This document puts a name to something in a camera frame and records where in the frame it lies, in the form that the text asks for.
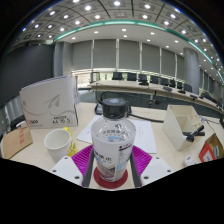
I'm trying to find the white printer paper carton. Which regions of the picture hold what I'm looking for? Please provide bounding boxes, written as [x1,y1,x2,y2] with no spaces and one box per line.
[18,75,81,130]

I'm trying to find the clear black-capped water bottle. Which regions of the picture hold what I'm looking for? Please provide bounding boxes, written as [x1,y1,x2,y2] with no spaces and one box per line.
[90,97,137,183]

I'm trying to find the white printed paper sheet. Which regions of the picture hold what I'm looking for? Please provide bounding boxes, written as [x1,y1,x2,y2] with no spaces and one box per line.
[76,114,158,155]

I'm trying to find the long curved conference desk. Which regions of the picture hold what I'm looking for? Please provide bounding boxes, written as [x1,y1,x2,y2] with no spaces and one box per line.
[88,79,224,116]

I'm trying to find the white cup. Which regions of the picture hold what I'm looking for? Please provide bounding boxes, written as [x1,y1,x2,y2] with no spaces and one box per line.
[43,126,79,164]

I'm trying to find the small white remote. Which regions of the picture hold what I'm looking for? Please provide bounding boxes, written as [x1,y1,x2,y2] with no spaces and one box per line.
[183,155,198,168]

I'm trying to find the black flat device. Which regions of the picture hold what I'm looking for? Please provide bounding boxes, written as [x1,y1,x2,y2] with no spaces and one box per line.
[9,114,27,132]

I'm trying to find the flat brown cardboard sheet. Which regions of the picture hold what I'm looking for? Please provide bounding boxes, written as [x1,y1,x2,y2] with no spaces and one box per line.
[0,125,34,160]

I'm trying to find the red-sided open cardboard box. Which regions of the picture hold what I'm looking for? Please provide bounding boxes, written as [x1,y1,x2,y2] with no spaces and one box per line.
[198,133,224,164]

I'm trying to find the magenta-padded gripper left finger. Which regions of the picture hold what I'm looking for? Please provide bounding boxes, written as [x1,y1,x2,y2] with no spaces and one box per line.
[49,144,96,189]

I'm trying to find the white open organizer box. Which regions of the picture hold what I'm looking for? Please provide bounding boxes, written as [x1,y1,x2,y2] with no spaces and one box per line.
[162,104,207,152]

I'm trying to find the flat round red coaster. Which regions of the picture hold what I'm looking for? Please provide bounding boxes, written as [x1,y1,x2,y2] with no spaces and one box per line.
[93,166,129,190]

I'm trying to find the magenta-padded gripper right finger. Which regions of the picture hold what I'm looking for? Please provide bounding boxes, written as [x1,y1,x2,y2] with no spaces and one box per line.
[128,144,175,188]

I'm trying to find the ceiling spot lights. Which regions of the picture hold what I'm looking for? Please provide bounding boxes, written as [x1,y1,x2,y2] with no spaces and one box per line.
[19,0,224,81]

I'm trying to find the black desk phone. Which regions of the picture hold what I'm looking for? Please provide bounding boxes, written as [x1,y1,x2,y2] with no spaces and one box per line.
[94,91,132,116]

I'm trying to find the row of black office chairs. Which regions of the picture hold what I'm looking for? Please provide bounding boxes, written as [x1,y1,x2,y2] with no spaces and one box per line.
[111,71,194,94]

